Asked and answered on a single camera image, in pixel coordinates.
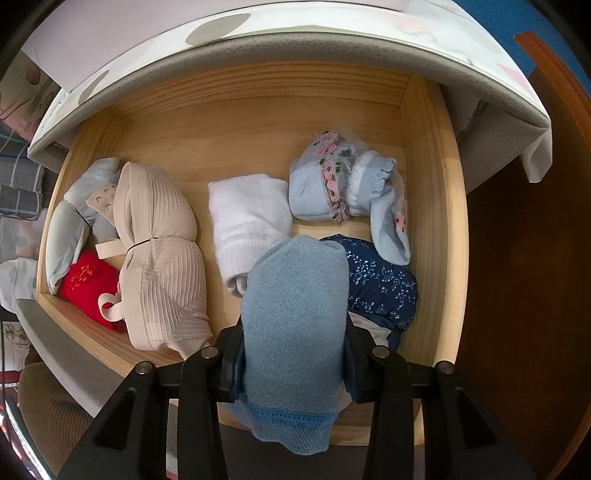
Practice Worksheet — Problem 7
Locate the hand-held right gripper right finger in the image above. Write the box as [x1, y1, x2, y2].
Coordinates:
[344, 318, 539, 480]

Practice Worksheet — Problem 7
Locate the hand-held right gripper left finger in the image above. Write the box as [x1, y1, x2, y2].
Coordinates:
[55, 323, 245, 480]

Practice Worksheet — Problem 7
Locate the blue sock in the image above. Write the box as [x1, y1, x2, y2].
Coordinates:
[226, 235, 361, 455]

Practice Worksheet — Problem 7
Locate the white sock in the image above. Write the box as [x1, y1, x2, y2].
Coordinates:
[208, 173, 294, 298]

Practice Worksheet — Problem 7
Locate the pale blue underwear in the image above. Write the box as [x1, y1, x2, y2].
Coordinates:
[46, 157, 123, 296]

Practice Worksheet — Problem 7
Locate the wooden drawer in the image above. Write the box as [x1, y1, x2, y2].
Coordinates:
[17, 71, 469, 446]

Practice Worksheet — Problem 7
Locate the red underwear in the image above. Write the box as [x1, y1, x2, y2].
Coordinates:
[58, 249, 125, 333]

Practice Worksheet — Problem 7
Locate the beige ribbed bra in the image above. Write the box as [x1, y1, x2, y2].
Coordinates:
[87, 161, 214, 352]

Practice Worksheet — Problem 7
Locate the patterned light sock bundle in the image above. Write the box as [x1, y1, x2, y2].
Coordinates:
[288, 130, 411, 266]

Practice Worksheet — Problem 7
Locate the brown textured cloth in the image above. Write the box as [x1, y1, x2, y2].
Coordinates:
[17, 362, 95, 464]

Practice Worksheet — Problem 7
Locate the white floral cloth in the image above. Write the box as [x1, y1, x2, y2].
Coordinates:
[0, 217, 47, 310]

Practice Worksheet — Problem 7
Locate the grey plaid bedding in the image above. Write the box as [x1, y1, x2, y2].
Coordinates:
[0, 129, 44, 220]

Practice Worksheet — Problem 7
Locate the white patterned cover cloth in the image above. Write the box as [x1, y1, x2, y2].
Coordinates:
[30, 0, 555, 183]

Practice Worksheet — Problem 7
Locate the pink floral mattress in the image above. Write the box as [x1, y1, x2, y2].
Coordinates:
[0, 51, 61, 134]

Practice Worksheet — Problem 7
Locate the orange wooden frame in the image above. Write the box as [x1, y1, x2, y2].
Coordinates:
[515, 30, 591, 153]

